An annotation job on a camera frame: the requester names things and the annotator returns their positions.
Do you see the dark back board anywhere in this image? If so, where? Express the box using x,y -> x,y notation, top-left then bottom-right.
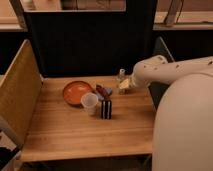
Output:
24,0 -> 157,77

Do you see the black white striped eraser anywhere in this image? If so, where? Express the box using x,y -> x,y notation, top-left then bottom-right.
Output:
101,100 -> 112,119

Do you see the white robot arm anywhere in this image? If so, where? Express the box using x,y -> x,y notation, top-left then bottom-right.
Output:
130,55 -> 213,171

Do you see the dark right side panel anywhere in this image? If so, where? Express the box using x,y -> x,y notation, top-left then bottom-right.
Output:
148,37 -> 174,108

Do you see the wooden side panel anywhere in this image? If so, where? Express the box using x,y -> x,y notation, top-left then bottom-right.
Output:
0,40 -> 42,148

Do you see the clear plastic cup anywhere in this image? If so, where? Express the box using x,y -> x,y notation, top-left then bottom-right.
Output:
81,93 -> 98,116

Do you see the orange plate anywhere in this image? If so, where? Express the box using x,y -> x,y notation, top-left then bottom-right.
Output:
63,81 -> 93,106

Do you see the red blue snack bag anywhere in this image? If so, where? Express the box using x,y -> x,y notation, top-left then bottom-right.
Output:
96,85 -> 110,100

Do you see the small clear bottle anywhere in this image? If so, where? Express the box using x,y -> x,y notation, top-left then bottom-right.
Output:
117,68 -> 125,94

